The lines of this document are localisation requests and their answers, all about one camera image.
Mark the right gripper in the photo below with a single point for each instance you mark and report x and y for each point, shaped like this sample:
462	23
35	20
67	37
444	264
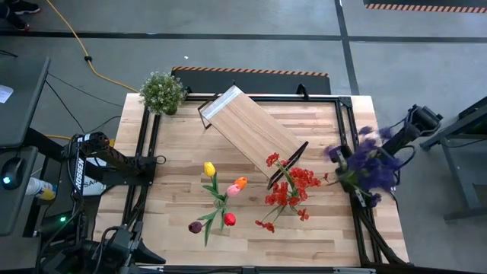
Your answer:
348	182

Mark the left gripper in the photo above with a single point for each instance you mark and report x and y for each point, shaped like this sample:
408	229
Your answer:
119	245

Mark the purple flower bunch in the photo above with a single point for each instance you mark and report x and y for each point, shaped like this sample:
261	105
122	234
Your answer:
371	167

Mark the maroon tulip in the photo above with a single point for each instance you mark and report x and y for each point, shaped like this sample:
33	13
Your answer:
195	227

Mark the red tulip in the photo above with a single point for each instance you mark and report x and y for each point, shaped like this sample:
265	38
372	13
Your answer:
230	219

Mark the yellow tulip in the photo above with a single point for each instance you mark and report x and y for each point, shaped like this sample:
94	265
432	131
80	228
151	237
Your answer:
209	169

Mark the pink tulip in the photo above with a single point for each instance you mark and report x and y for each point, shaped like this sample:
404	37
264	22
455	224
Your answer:
233	190

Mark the orange tulip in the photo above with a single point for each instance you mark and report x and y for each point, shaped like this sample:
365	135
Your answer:
240	182

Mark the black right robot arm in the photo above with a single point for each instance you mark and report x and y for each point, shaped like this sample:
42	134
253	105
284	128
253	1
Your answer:
412	129

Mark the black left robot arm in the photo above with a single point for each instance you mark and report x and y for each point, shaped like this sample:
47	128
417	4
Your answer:
114	159

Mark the silver aluminium bar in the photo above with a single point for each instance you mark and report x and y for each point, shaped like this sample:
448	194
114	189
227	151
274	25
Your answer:
142	269
354	271

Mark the white printed sign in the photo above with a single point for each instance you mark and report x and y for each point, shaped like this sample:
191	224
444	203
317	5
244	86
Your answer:
92	187

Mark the grey metal stand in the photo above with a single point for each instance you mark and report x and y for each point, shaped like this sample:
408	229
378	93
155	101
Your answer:
462	179

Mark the white spray can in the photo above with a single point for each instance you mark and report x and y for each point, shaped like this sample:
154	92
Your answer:
40	189

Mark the black hazard-striped mat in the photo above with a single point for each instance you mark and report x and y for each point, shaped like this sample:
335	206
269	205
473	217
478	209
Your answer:
251	81

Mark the black computer mouse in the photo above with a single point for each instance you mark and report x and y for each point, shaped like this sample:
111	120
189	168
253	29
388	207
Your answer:
12	173

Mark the potted white-flowered plant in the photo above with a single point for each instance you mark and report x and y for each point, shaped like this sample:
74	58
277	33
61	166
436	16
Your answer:
163	93

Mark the hazard-striped floor strip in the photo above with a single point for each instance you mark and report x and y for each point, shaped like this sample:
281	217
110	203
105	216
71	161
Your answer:
418	7

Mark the dark grey desk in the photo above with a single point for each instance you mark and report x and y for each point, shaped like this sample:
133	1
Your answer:
19	114

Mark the white paper sheet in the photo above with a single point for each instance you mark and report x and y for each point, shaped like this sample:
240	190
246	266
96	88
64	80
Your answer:
4	93

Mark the person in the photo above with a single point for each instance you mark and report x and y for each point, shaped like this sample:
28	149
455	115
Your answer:
23	9

